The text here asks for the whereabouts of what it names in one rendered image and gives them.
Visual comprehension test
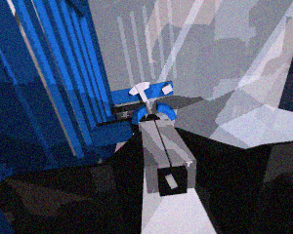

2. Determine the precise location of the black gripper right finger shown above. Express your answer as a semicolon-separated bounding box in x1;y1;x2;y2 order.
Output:
175;128;293;234

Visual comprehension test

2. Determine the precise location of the blue slatted rack door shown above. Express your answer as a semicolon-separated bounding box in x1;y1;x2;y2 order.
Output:
0;0;196;196

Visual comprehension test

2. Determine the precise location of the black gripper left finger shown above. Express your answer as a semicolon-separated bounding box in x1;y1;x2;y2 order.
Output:
0;132;145;234

